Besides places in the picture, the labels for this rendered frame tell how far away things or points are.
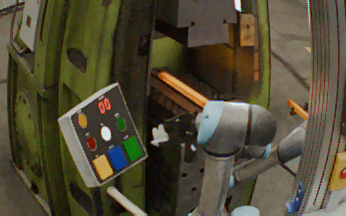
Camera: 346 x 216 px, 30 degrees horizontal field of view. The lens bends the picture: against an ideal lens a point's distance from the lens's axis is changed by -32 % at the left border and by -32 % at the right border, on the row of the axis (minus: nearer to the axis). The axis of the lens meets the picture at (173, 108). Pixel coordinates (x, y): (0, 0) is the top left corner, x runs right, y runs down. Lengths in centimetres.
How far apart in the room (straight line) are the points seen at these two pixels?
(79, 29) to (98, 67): 35
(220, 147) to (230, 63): 131
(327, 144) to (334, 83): 21
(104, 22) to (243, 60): 76
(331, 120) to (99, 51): 141
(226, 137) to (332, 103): 49
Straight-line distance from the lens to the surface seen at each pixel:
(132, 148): 309
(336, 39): 201
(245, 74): 369
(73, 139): 290
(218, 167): 245
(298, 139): 289
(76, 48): 357
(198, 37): 328
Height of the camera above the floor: 248
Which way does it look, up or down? 26 degrees down
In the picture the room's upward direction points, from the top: 4 degrees clockwise
